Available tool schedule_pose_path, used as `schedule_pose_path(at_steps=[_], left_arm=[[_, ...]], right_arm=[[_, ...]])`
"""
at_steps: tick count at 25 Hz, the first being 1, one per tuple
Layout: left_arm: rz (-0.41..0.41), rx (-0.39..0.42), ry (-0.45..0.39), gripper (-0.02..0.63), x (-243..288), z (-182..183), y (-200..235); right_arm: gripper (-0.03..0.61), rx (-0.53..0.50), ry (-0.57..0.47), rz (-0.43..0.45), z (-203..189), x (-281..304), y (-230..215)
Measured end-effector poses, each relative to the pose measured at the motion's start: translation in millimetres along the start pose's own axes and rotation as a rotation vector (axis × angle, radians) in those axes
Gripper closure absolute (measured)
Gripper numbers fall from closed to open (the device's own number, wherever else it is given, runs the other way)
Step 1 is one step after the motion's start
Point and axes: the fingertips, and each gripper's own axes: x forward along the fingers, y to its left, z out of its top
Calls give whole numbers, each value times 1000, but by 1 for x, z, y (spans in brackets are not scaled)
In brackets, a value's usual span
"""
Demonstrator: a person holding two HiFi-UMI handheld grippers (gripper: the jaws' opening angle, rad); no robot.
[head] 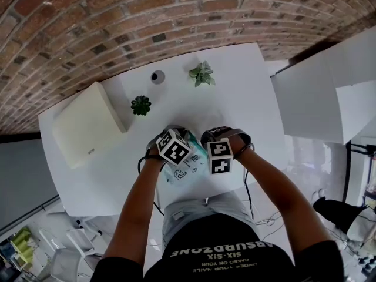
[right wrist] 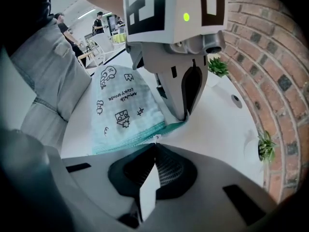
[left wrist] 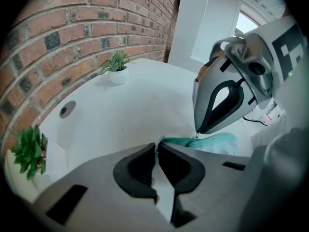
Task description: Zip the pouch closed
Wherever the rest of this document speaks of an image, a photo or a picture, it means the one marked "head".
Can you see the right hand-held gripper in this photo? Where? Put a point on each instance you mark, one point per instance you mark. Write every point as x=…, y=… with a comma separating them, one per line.
x=220, y=160

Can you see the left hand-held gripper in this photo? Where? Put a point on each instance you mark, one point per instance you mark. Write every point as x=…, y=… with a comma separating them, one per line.
x=174, y=150

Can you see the clear printed zip bag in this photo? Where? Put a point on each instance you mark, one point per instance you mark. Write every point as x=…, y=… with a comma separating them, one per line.
x=188, y=172

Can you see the person's left forearm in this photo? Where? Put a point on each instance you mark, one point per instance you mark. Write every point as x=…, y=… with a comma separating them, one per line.
x=132, y=207

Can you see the person's right forearm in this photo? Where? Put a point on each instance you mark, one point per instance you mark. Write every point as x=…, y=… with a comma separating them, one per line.
x=276, y=192

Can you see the dark green succulent plant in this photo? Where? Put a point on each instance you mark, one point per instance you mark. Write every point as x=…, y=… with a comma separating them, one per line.
x=141, y=105

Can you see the person's grey shorts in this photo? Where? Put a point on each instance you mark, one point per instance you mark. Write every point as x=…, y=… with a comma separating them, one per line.
x=194, y=211

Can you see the pale leafy plant white pot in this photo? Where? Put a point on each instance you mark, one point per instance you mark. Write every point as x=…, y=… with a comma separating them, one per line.
x=202, y=73

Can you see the white flat box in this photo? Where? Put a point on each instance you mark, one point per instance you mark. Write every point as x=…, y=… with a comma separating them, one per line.
x=85, y=128

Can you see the person's black t-shirt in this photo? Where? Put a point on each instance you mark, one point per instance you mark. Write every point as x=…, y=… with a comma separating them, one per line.
x=217, y=254

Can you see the white shelf unit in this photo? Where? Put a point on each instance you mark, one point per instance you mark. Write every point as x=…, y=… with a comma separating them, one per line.
x=305, y=98

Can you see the white swivel chair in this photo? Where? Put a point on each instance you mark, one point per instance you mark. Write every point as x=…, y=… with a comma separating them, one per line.
x=82, y=241

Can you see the grey chair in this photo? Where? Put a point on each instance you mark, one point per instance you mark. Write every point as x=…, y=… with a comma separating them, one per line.
x=66, y=263

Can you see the yellow green crate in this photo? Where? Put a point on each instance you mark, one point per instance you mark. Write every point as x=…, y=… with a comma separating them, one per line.
x=22, y=245

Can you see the black metal frame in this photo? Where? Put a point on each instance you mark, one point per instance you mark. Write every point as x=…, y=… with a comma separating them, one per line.
x=348, y=175

